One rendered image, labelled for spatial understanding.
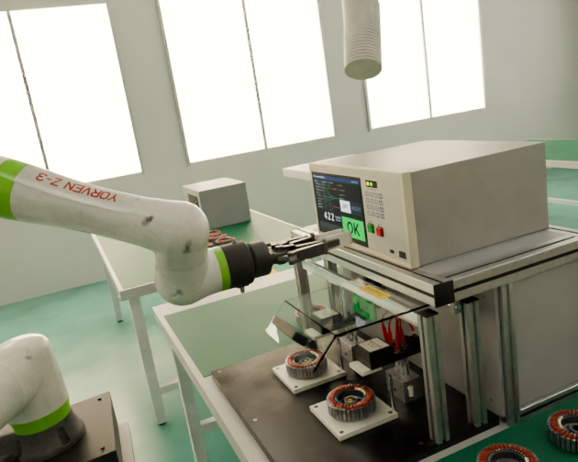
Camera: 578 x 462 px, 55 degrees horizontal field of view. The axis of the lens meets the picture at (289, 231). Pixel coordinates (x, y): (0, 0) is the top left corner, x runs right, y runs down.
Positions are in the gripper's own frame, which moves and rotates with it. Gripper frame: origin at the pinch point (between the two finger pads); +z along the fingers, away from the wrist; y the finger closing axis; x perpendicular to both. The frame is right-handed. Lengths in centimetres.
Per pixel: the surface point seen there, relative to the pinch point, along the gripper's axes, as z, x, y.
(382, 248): 9.9, -3.9, 3.6
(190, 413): -23, -90, -110
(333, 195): 9.7, 6.4, -16.8
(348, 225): 9.8, -0.5, -11.0
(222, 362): -19, -43, -48
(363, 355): 1.5, -27.2, 4.1
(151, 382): -32, -93, -157
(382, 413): 1.6, -39.7, 9.2
